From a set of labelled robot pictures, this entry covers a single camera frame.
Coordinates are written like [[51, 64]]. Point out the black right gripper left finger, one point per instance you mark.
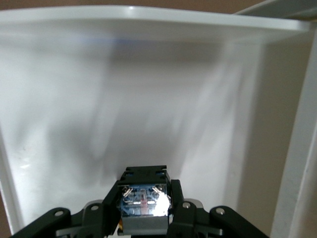
[[112, 198]]

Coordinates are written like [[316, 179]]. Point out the white drawer cabinet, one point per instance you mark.
[[294, 124]]

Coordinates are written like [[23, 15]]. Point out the brown table mat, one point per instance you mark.
[[74, 2]]

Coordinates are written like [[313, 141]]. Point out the red push button switch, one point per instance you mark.
[[144, 200]]

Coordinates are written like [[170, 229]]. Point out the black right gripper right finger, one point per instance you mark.
[[177, 198]]

